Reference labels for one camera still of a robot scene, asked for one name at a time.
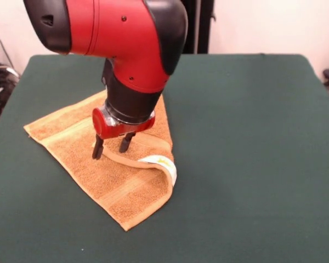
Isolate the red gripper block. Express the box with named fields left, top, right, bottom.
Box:
left=92, top=107, right=156, bottom=160

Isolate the tan terry towel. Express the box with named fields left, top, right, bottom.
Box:
left=23, top=90, right=178, bottom=232

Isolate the dark green table cloth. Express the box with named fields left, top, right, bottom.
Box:
left=0, top=54, right=329, bottom=263

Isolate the tangled black cable bundle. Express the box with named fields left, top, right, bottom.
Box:
left=0, top=45, right=20, bottom=119

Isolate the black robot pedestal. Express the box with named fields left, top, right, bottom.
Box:
left=180, top=0, right=217, bottom=55

